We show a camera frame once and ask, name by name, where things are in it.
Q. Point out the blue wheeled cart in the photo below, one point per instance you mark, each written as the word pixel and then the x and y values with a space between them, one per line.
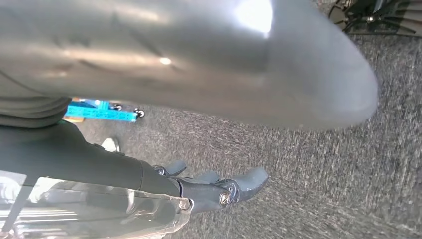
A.
pixel 102 113

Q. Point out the black chair base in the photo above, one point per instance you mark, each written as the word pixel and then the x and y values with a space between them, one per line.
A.
pixel 379 16

